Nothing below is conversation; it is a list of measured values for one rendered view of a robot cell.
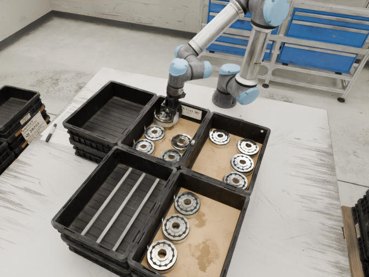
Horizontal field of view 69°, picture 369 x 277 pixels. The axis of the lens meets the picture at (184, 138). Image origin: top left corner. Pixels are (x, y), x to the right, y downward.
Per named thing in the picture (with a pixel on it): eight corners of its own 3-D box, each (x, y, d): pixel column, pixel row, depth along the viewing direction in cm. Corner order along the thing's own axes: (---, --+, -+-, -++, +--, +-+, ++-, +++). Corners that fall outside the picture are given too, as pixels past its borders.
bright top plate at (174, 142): (174, 132, 133) (174, 131, 133) (194, 137, 132) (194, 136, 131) (168, 147, 126) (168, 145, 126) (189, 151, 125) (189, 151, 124)
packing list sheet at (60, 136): (70, 103, 170) (69, 101, 170) (103, 110, 167) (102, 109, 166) (36, 138, 148) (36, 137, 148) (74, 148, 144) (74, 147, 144)
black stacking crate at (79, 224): (119, 162, 125) (116, 145, 117) (177, 184, 117) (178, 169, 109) (59, 238, 99) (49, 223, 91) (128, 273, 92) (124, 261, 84)
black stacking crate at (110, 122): (113, 97, 158) (110, 80, 150) (158, 111, 151) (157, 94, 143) (67, 140, 133) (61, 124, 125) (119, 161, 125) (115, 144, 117)
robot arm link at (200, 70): (202, 53, 123) (180, 55, 118) (214, 65, 116) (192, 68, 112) (199, 68, 128) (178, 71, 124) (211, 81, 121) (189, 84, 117)
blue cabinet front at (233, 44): (204, 49, 303) (209, -5, 263) (269, 60, 291) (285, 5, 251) (203, 50, 301) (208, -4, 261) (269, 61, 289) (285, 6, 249)
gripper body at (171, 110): (158, 113, 128) (161, 94, 119) (167, 103, 134) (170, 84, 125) (173, 120, 127) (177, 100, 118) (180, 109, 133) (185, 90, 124)
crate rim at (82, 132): (111, 83, 152) (110, 79, 150) (158, 97, 144) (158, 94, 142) (61, 127, 126) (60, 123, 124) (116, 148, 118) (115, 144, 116)
